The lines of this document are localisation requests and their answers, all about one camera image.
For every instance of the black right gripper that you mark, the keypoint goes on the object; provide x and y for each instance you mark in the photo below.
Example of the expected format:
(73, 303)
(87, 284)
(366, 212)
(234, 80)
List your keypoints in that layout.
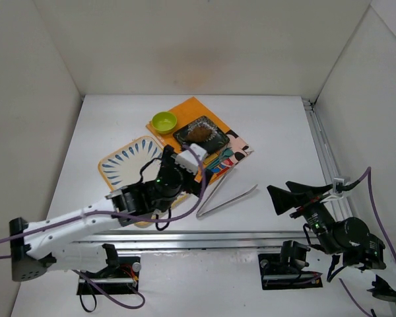
(303, 208)

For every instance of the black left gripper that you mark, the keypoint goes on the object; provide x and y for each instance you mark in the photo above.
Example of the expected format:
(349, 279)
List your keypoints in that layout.
(191, 184)

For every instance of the brown croissant bread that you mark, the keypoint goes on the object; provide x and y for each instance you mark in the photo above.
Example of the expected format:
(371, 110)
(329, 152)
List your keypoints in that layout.
(199, 134)

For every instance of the silver metal tongs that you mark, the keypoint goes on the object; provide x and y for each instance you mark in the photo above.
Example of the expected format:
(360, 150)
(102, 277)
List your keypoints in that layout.
(232, 187)

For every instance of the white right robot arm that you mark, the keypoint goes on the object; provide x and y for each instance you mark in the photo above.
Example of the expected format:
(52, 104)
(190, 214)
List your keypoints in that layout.
(348, 242)

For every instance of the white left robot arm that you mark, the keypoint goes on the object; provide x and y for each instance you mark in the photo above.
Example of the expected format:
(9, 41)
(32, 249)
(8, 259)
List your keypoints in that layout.
(58, 243)

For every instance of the teal plastic fork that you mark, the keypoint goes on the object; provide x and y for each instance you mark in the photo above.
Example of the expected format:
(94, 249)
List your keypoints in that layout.
(216, 165)

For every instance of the orange cartoon placemat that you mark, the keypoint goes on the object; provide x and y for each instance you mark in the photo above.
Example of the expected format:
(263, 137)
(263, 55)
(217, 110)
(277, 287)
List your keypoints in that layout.
(192, 109)

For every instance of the black floral square plate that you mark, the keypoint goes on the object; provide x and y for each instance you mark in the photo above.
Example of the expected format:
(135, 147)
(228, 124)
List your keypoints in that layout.
(215, 142)

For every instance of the green small bowl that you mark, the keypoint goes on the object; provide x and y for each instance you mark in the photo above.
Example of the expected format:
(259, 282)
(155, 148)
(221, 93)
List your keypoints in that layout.
(164, 122)

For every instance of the teal plastic spoon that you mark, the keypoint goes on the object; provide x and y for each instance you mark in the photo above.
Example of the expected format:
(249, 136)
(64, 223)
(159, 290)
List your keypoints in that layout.
(228, 163)

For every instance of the white blue-patterned rectangular plate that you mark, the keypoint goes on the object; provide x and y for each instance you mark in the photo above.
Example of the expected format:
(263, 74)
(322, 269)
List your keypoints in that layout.
(132, 175)

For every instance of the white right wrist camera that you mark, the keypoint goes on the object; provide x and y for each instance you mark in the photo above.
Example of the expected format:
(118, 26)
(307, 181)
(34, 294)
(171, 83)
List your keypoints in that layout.
(338, 192)

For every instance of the aluminium frame rail right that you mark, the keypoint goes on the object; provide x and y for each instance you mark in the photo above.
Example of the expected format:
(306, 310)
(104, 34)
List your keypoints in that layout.
(327, 162)

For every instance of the aluminium frame rail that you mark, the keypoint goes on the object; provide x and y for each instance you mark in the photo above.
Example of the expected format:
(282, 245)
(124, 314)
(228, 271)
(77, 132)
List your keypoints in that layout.
(135, 241)
(327, 162)

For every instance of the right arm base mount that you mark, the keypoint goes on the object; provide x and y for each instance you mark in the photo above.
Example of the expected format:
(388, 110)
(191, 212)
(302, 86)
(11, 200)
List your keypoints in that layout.
(288, 269)

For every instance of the aluminium frame rail front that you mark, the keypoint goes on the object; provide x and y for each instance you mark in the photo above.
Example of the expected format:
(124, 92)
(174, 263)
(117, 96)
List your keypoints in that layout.
(135, 241)

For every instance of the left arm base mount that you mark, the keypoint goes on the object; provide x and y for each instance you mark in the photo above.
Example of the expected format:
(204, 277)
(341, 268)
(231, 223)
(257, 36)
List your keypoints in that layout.
(120, 281)

